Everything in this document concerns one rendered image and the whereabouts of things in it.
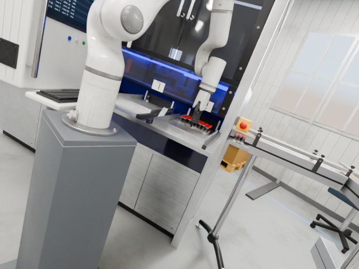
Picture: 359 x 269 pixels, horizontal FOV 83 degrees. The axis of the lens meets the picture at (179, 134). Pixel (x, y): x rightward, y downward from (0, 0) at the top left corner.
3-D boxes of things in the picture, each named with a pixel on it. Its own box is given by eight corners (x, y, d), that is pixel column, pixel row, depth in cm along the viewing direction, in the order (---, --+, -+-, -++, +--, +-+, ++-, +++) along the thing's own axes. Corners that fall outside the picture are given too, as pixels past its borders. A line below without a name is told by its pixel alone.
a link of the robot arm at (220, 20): (196, 9, 92) (190, 76, 107) (223, 9, 81) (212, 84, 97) (210, 10, 97) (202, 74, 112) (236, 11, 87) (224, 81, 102)
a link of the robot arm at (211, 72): (196, 80, 102) (209, 85, 96) (206, 54, 99) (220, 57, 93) (207, 84, 108) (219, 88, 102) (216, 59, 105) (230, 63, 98)
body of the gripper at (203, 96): (202, 87, 108) (195, 107, 111) (197, 85, 99) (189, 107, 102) (215, 92, 106) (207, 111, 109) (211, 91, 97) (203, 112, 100)
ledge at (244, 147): (228, 138, 134) (229, 135, 134) (247, 147, 131) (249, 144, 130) (226, 142, 121) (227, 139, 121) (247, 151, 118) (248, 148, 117)
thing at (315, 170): (226, 141, 131) (235, 119, 126) (228, 137, 145) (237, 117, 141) (341, 192, 113) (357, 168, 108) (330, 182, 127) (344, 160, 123)
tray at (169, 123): (177, 118, 126) (179, 113, 125) (216, 135, 119) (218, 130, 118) (151, 124, 95) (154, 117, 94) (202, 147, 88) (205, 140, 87)
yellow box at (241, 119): (235, 127, 124) (241, 116, 123) (247, 131, 123) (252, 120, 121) (234, 128, 117) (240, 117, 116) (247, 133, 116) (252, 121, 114)
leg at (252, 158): (207, 234, 158) (249, 148, 138) (217, 240, 156) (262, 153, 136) (204, 241, 150) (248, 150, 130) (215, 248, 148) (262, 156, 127)
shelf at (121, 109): (135, 99, 148) (135, 96, 147) (224, 139, 129) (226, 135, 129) (84, 97, 103) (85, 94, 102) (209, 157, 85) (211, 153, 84)
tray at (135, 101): (141, 99, 146) (143, 94, 145) (173, 112, 139) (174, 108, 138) (110, 98, 114) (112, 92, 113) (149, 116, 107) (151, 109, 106)
